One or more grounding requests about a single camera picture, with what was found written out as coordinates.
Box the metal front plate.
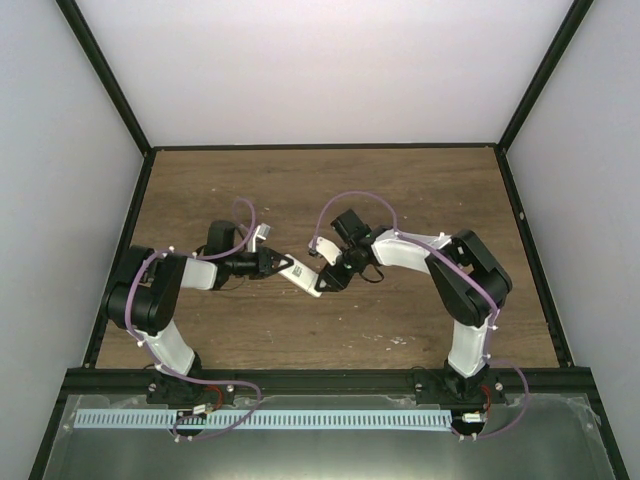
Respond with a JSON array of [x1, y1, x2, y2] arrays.
[[44, 394, 614, 479]]

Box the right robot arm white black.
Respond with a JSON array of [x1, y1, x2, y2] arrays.
[[309, 209, 513, 403]]

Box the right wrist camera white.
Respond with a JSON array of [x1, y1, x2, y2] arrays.
[[308, 236, 342, 265]]

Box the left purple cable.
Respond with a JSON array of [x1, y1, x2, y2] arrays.
[[124, 198, 264, 444]]

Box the white remote control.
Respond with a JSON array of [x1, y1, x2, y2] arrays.
[[278, 254, 322, 298]]

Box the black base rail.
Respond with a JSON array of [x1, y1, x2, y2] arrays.
[[59, 367, 599, 408]]

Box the light blue slotted cable duct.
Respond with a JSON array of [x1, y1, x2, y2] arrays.
[[73, 409, 452, 432]]

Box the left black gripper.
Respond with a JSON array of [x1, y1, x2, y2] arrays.
[[225, 248, 293, 280]]

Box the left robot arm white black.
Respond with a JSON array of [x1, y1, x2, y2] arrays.
[[101, 220, 294, 404]]

